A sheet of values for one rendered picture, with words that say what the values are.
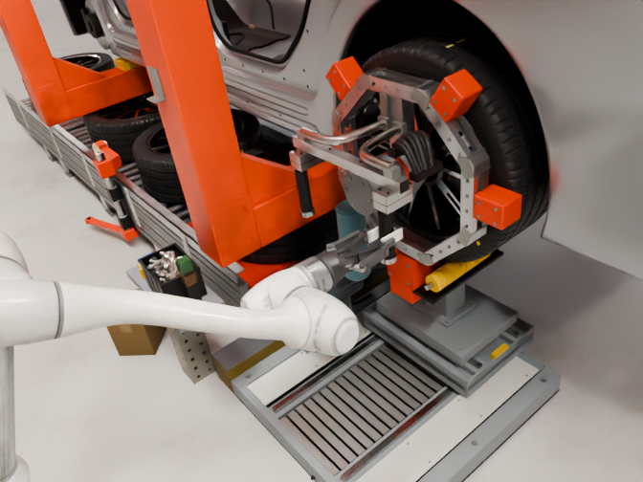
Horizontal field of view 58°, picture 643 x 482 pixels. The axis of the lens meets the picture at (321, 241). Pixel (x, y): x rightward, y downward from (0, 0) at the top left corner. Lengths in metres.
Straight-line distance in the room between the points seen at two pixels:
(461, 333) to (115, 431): 1.28
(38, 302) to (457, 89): 0.97
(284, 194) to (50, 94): 1.94
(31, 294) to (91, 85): 2.71
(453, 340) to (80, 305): 1.30
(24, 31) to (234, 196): 1.95
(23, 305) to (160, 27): 0.87
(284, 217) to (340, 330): 0.98
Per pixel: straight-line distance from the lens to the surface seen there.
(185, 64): 1.69
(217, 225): 1.88
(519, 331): 2.16
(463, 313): 2.10
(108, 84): 3.70
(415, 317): 2.10
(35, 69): 3.58
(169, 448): 2.19
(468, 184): 1.48
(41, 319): 1.05
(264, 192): 1.96
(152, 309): 1.10
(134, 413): 2.34
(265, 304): 1.23
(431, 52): 1.57
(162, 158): 2.89
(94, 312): 1.08
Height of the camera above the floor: 1.64
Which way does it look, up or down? 34 degrees down
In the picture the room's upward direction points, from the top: 9 degrees counter-clockwise
